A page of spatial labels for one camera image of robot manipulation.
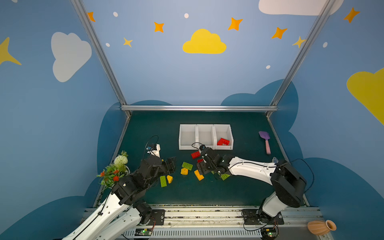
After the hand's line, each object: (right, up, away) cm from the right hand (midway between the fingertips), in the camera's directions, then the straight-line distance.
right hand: (204, 162), depth 88 cm
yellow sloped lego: (-20, -9, -2) cm, 22 cm away
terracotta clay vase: (+49, -22, -24) cm, 59 cm away
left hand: (-16, +5, -17) cm, 24 cm away
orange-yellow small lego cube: (-12, -6, +1) cm, 13 cm away
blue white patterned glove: (+47, 0, +8) cm, 48 cm away
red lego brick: (+14, +12, +14) cm, 22 cm away
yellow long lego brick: (-2, -9, 0) cm, 9 cm away
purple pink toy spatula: (+46, +15, +19) cm, 52 cm away
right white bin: (+16, +18, +21) cm, 32 cm away
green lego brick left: (-24, -11, -2) cm, 27 cm away
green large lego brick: (+12, -9, 0) cm, 15 cm away
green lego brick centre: (-10, -3, +5) cm, 12 cm away
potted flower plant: (-47, -2, -16) cm, 49 cm away
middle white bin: (+2, +15, +20) cm, 25 cm away
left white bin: (-10, +14, +14) cm, 23 cm away
